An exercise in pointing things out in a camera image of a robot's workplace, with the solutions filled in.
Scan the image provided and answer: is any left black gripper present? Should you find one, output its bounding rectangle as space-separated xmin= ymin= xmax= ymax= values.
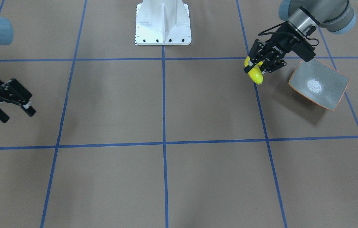
xmin=244 ymin=21 xmax=316 ymax=74

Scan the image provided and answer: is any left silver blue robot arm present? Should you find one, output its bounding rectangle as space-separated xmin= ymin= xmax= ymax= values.
xmin=244 ymin=0 xmax=357 ymax=73

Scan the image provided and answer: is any grey square plate orange rim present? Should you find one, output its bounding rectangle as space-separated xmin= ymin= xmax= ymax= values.
xmin=288 ymin=58 xmax=351 ymax=111

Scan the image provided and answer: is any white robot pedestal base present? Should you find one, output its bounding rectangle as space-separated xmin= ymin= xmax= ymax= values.
xmin=135 ymin=0 xmax=192 ymax=45

